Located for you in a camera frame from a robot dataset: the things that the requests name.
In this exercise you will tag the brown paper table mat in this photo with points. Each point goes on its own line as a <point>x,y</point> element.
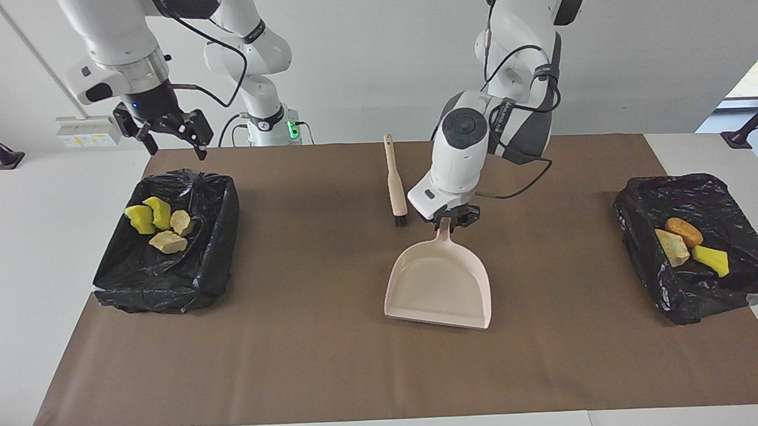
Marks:
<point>296,367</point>

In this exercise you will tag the yellow sponge with green pad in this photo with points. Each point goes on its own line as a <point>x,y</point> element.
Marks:
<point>711,259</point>

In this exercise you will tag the bin lined with black bag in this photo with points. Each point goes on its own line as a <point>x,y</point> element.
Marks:
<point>167,283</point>
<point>690,290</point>

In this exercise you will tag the notched yellow sponge piece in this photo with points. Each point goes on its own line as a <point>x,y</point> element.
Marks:
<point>159,212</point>

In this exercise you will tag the brown oval toy bread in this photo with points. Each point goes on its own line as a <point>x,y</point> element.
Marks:
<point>683,231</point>

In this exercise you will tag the sliced toy bread loaf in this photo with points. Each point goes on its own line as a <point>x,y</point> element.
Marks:
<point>672,247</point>

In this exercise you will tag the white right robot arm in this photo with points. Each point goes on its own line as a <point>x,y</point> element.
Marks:
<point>247,53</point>

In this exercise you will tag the beige chunk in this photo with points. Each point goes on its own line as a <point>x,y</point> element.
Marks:
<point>167,242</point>
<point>182,222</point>

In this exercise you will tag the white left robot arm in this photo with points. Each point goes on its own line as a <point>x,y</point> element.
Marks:
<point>471,147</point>

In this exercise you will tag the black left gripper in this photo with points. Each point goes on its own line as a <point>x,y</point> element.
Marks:
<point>455,213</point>

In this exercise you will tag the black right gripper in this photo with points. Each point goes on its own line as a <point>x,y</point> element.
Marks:
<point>154,107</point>

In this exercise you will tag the beige hand brush black bristles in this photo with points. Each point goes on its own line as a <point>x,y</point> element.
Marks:
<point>396,187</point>

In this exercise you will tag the beige plastic dustpan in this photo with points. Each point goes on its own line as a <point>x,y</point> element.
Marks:
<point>438,286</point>

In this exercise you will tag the white wall socket box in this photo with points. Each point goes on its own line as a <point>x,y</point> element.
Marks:
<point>89,131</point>

